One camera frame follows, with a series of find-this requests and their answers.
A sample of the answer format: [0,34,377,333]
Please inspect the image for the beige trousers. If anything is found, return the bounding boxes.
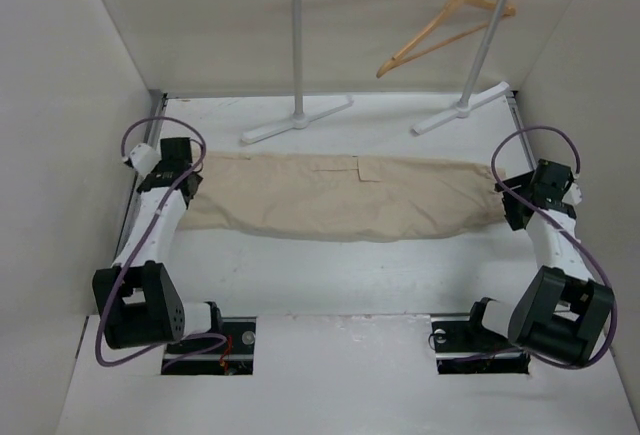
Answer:
[179,152,503,242]

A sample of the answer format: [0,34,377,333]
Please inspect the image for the wooden clothes hanger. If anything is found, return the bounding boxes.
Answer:
[376,0,516,79]

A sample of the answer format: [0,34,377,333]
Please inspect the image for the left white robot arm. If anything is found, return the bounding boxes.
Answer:
[92,137,225,354]

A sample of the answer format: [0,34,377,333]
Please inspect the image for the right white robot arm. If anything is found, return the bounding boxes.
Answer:
[463,159,615,369]

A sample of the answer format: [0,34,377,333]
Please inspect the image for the white clothes rack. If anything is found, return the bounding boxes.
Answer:
[240,0,515,145]

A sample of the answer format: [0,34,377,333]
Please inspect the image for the right aluminium rail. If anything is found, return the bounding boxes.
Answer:
[504,92,536,176]

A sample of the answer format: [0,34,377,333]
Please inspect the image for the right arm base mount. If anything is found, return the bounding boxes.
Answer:
[428,315,530,375]

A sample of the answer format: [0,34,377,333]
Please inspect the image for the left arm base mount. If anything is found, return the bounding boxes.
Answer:
[160,317,257,376]

